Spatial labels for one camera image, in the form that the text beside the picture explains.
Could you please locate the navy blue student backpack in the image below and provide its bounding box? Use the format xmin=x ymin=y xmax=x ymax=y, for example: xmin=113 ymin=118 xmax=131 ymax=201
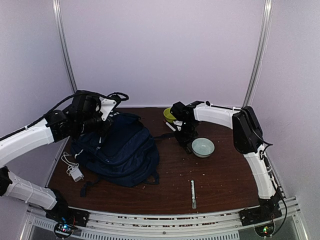
xmin=70 ymin=113 xmax=174 ymax=198

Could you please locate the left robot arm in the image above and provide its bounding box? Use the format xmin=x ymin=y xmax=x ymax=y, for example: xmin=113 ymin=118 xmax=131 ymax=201
xmin=0 ymin=90 xmax=129 ymax=229

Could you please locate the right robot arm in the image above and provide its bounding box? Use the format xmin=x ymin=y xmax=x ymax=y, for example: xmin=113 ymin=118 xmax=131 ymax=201
xmin=170 ymin=101 xmax=284 ymax=226

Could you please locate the white red marker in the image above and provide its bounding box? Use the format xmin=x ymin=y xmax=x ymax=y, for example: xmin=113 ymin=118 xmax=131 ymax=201
xmin=164 ymin=121 xmax=176 ymax=132

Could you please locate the pale blue ceramic bowl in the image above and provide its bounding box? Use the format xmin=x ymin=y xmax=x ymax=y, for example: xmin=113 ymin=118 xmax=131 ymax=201
xmin=191 ymin=137 xmax=215 ymax=158

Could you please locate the lime green bowl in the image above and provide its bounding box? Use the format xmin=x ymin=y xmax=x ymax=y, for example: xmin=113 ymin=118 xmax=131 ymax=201
xmin=163 ymin=107 xmax=176 ymax=123

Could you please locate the white green marker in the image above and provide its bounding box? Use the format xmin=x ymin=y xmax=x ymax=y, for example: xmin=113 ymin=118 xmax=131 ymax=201
xmin=190 ymin=180 xmax=197 ymax=210

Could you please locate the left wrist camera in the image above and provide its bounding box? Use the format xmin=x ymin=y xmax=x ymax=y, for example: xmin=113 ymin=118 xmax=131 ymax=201
xmin=98 ymin=97 xmax=117 ymax=122

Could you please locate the white charger with cable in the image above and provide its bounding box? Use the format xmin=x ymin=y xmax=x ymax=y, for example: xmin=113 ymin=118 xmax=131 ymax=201
xmin=60 ymin=151 xmax=84 ymax=183

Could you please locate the aluminium front rail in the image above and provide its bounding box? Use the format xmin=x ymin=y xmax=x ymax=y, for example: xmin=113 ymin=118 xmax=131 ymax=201
xmin=19 ymin=196 xmax=308 ymax=240

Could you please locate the left aluminium corner post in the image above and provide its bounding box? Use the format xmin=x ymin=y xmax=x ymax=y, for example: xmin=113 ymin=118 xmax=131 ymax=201
xmin=52 ymin=0 xmax=78 ymax=93

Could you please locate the aluminium corner post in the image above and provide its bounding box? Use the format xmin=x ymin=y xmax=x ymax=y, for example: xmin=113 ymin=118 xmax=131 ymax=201
xmin=242 ymin=0 xmax=274 ymax=107
xmin=52 ymin=0 xmax=78 ymax=93

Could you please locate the right aluminium corner post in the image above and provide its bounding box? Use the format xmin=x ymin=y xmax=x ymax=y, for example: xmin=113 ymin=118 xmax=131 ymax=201
xmin=242 ymin=0 xmax=274 ymax=107

